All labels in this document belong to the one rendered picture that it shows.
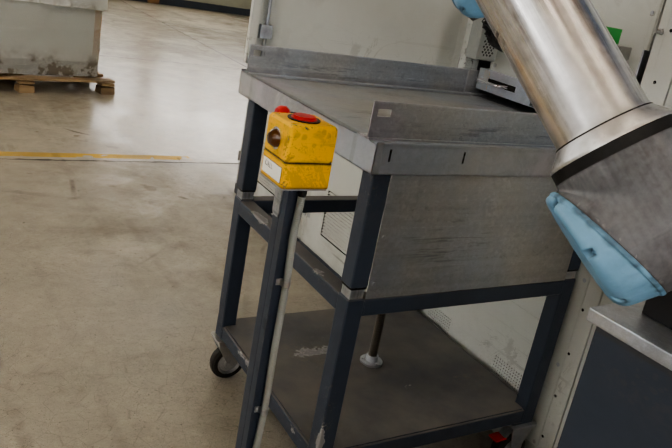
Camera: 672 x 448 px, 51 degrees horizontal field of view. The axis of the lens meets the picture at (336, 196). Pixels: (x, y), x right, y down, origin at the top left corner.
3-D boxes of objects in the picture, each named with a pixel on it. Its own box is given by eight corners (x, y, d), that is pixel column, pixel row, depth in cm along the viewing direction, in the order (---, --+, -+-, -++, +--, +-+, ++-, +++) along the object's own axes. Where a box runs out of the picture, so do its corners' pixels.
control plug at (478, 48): (475, 60, 191) (491, -7, 186) (463, 56, 195) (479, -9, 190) (496, 62, 195) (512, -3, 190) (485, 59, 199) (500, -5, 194)
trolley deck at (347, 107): (370, 175, 125) (377, 142, 123) (238, 92, 174) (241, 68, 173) (621, 178, 160) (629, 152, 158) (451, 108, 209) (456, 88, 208)
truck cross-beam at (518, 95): (627, 141, 162) (635, 116, 160) (475, 87, 206) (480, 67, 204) (641, 142, 165) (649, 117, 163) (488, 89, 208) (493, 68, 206)
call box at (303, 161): (280, 191, 104) (291, 124, 100) (258, 174, 110) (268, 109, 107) (328, 191, 108) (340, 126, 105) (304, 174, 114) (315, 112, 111)
